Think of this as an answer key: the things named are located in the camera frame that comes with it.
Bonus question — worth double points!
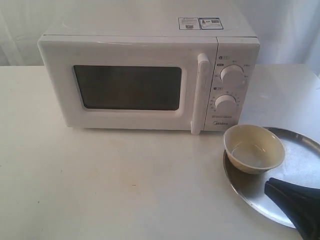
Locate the white lower microwave knob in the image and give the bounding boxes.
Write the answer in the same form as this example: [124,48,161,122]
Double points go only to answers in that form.
[214,94,237,113]

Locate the round silver metal tray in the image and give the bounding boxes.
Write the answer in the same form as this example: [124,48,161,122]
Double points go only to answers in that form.
[223,127,320,229]

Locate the cream ceramic bowl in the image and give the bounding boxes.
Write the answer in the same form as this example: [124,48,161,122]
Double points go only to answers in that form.
[223,124,286,175]

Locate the white microwave door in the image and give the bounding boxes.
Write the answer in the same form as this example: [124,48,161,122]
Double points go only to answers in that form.
[38,35,219,135]

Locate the white microwave knob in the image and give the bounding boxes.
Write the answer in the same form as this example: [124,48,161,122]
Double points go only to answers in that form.
[220,64,245,88]
[214,94,237,113]

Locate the blue white warning sticker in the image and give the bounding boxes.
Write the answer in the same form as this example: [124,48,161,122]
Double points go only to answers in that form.
[178,17,224,30]

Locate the white microwave oven body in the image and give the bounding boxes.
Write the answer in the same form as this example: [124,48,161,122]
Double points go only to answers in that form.
[38,2,260,135]

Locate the white upper microwave knob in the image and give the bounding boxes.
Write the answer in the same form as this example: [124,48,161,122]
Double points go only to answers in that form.
[220,64,245,88]

